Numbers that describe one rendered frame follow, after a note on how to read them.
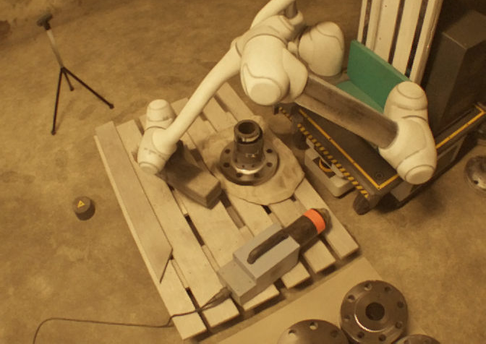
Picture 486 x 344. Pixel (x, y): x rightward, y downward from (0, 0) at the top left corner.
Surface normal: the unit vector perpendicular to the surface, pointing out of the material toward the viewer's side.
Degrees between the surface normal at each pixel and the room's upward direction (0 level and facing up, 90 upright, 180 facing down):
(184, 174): 0
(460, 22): 0
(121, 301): 0
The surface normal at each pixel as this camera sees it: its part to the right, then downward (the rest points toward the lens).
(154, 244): -0.05, -0.63
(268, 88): -0.22, 0.76
